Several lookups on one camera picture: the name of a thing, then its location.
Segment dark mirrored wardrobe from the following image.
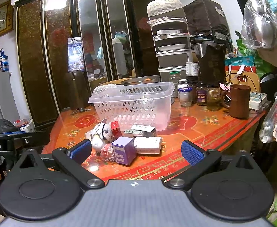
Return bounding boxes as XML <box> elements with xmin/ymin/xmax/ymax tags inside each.
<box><xmin>15</xmin><ymin>0</ymin><xmax>172</xmax><ymax>128</ymax></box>

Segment white face mask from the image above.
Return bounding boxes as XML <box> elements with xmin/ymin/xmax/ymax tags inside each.
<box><xmin>85</xmin><ymin>119</ymin><xmax>113</xmax><ymax>150</ymax></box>

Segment brown mug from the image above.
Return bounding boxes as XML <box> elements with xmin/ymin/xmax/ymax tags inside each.
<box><xmin>221</xmin><ymin>84</ymin><xmax>251</xmax><ymax>119</ymax></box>

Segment red snack packet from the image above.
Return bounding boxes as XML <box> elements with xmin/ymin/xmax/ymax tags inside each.
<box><xmin>100</xmin><ymin>144</ymin><xmax>115</xmax><ymax>162</ymax></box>

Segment green shopping bag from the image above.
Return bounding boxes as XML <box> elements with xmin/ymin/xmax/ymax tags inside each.
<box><xmin>225</xmin><ymin>31</ymin><xmax>275</xmax><ymax>76</ymax></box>

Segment blue lid jar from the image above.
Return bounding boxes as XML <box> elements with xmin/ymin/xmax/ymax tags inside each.
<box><xmin>178</xmin><ymin>87</ymin><xmax>193</xmax><ymax>107</ymax></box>

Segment clear plastic basket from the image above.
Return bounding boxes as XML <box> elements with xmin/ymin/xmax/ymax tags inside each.
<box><xmin>88</xmin><ymin>82</ymin><xmax>175</xmax><ymax>131</ymax></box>

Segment white box device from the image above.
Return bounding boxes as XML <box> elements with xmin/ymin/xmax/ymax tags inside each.
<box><xmin>249</xmin><ymin>92</ymin><xmax>267</xmax><ymax>110</ymax></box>

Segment black bag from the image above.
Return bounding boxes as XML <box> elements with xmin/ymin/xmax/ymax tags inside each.
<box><xmin>0</xmin><ymin>119</ymin><xmax>19</xmax><ymax>133</ymax></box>

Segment white mesh food cover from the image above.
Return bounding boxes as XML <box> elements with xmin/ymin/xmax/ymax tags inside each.
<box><xmin>92</xmin><ymin>84</ymin><xmax>120</xmax><ymax>100</ymax></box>

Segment white flat box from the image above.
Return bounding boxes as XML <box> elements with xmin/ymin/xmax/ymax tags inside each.
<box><xmin>133</xmin><ymin>136</ymin><xmax>163</xmax><ymax>154</ymax></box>

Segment small white carton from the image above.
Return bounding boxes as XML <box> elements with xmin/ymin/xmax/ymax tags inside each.
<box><xmin>131</xmin><ymin>124</ymin><xmax>157</xmax><ymax>138</ymax></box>

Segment dark jar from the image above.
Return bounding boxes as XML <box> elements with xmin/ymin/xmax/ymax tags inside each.
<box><xmin>187</xmin><ymin>80</ymin><xmax>198</xmax><ymax>103</ymax></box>

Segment bottle with white label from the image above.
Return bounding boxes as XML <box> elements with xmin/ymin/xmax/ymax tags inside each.
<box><xmin>185</xmin><ymin>62</ymin><xmax>199</xmax><ymax>81</ymax></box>

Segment purple box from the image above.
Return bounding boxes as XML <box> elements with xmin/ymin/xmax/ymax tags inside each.
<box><xmin>111</xmin><ymin>136</ymin><xmax>136</xmax><ymax>166</ymax></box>

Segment red shopping bag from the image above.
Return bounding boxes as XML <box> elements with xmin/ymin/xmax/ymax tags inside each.
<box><xmin>225</xmin><ymin>64</ymin><xmax>256</xmax><ymax>76</ymax></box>

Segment small red box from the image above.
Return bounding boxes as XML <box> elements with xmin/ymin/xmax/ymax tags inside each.
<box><xmin>111</xmin><ymin>120</ymin><xmax>123</xmax><ymax>140</ymax></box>

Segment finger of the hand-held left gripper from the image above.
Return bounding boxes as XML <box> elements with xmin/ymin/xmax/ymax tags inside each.
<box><xmin>2</xmin><ymin>131</ymin><xmax>51</xmax><ymax>151</ymax></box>

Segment large dark wrapped box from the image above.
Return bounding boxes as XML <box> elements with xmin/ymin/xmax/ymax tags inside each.
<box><xmin>183</xmin><ymin>0</ymin><xmax>232</xmax><ymax>43</ymax></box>

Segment plastic bag with ladle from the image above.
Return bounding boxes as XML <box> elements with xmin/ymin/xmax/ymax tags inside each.
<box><xmin>241</xmin><ymin>0</ymin><xmax>277</xmax><ymax>50</ymax></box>

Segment amber glass jar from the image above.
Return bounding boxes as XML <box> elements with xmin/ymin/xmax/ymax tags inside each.
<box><xmin>206</xmin><ymin>84</ymin><xmax>222</xmax><ymax>111</ymax></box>

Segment wooden board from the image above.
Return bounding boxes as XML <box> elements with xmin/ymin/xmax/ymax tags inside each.
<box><xmin>225</xmin><ymin>70</ymin><xmax>261</xmax><ymax>93</ymax></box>

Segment glass bowl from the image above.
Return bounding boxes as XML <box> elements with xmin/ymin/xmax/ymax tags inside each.
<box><xmin>121</xmin><ymin>75</ymin><xmax>161</xmax><ymax>87</ymax></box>

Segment tall dark wrapped appliance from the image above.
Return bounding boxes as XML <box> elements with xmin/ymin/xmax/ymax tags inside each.
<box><xmin>194</xmin><ymin>40</ymin><xmax>228</xmax><ymax>86</ymax></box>

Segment white tiered food rack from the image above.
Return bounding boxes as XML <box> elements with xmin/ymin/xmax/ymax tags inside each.
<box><xmin>147</xmin><ymin>0</ymin><xmax>193</xmax><ymax>83</ymax></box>

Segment hanging printed packet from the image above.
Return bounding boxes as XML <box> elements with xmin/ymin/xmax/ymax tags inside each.
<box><xmin>67</xmin><ymin>37</ymin><xmax>85</xmax><ymax>72</ymax></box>

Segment bunch of keys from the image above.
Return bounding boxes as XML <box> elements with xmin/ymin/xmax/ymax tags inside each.
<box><xmin>71</xmin><ymin>108</ymin><xmax>92</xmax><ymax>114</ymax></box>

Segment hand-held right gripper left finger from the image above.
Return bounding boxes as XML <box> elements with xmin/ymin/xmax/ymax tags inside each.
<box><xmin>15</xmin><ymin>139</ymin><xmax>105</xmax><ymax>191</ymax></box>

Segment jar with purple label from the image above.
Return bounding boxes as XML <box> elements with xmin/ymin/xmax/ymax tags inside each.
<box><xmin>196</xmin><ymin>82</ymin><xmax>209</xmax><ymax>106</ymax></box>

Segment blue bottle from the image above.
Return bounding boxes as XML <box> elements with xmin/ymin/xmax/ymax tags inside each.
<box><xmin>0</xmin><ymin>51</ymin><xmax>10</xmax><ymax>72</ymax></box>

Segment glass jar green lid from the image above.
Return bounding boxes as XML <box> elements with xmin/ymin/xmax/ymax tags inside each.
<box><xmin>169</xmin><ymin>72</ymin><xmax>187</xmax><ymax>98</ymax></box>

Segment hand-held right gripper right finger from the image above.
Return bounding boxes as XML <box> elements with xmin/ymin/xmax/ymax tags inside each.
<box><xmin>162</xmin><ymin>140</ymin><xmax>260</xmax><ymax>191</ymax></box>

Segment dark brown thermos jug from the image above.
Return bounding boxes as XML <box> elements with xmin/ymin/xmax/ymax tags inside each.
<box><xmin>69</xmin><ymin>71</ymin><xmax>90</xmax><ymax>110</ymax></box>

